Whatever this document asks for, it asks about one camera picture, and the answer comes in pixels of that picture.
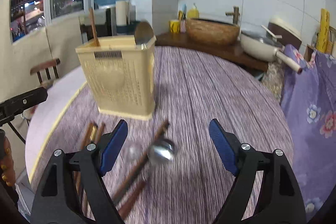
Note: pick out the wooden chair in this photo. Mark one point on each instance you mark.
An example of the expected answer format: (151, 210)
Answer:
(44, 66)

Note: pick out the dark wooden counter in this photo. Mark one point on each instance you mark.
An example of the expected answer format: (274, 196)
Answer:
(228, 52)

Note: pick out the white water dispenser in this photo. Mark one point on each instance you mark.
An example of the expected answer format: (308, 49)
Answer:
(101, 18)

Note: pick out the small patterned bottle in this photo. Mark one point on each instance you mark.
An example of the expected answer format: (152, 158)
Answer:
(183, 26)

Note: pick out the purple floral cloth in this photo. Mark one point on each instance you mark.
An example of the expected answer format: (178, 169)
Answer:
(309, 98)

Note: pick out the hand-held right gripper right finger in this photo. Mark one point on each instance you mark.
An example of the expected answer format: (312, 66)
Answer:
(220, 148)

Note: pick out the person's left hand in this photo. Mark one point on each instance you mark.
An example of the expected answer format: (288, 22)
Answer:
(6, 158)

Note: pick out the yellow soap bottle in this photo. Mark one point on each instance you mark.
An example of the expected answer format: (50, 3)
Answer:
(193, 12)

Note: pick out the yellow patterned roll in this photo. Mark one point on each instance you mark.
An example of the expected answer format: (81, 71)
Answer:
(323, 29)

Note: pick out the purple striped tablecloth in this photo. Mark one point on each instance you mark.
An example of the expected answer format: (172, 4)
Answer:
(197, 98)

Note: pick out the woven brown basin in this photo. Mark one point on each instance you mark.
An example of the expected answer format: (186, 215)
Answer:
(212, 32)

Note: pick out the cream and brown rice cooker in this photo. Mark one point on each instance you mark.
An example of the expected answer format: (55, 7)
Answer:
(286, 29)

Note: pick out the white paper roll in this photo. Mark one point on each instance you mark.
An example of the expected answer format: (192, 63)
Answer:
(121, 12)

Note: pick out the bronze faucet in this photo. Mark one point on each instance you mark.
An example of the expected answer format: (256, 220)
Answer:
(235, 14)

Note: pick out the paisley cloth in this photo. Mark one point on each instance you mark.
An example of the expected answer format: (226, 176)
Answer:
(273, 77)

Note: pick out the yellow mug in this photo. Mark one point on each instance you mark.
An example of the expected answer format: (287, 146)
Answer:
(174, 26)

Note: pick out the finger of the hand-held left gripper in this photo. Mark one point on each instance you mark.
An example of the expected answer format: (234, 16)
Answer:
(29, 99)

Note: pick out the blue toothbrush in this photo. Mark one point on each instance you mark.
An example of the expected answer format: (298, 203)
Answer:
(184, 9)

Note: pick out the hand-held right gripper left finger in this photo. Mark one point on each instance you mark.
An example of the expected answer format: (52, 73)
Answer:
(115, 145)

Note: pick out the wooden box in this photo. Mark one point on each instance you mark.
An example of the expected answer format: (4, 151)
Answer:
(309, 52)

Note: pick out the cream frying pan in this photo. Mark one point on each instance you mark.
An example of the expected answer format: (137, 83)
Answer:
(258, 48)

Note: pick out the cream plastic utensil holder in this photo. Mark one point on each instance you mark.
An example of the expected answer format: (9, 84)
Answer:
(118, 82)

